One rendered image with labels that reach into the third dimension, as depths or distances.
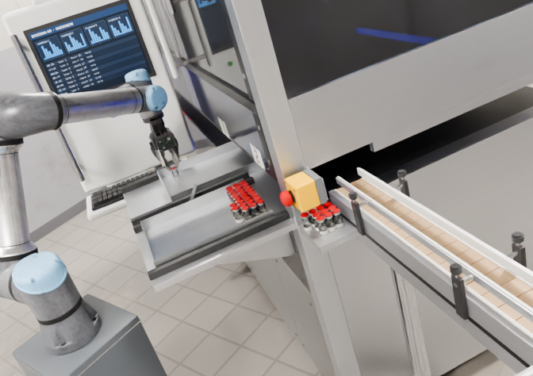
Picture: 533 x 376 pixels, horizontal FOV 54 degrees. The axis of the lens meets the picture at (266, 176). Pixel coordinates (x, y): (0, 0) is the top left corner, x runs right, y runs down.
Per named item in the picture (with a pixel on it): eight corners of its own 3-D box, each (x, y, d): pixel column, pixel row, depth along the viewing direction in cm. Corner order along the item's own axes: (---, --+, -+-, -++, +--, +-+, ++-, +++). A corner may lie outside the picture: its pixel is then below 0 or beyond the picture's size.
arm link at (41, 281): (52, 326, 126) (26, 282, 120) (21, 315, 134) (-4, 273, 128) (90, 293, 134) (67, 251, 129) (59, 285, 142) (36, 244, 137)
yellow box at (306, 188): (315, 192, 135) (308, 167, 132) (327, 202, 128) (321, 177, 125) (289, 203, 133) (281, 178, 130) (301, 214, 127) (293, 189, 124)
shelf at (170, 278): (242, 146, 204) (240, 141, 203) (322, 216, 142) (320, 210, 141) (123, 194, 193) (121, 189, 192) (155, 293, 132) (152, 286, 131)
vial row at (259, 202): (248, 192, 162) (244, 179, 160) (269, 215, 146) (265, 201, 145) (242, 194, 162) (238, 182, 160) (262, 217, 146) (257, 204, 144)
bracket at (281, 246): (291, 248, 156) (280, 212, 151) (295, 253, 154) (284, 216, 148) (185, 298, 149) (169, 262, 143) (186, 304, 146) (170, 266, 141)
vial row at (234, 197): (235, 197, 161) (231, 185, 159) (254, 221, 145) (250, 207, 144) (228, 201, 161) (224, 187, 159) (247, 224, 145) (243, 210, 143)
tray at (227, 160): (244, 145, 199) (242, 136, 197) (269, 166, 176) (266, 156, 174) (159, 179, 191) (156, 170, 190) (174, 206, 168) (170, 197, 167)
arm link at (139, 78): (116, 78, 167) (135, 67, 173) (129, 109, 172) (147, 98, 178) (132, 75, 162) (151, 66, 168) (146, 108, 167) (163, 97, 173)
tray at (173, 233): (246, 187, 166) (243, 178, 164) (275, 220, 143) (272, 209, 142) (143, 231, 159) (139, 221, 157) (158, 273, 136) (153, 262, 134)
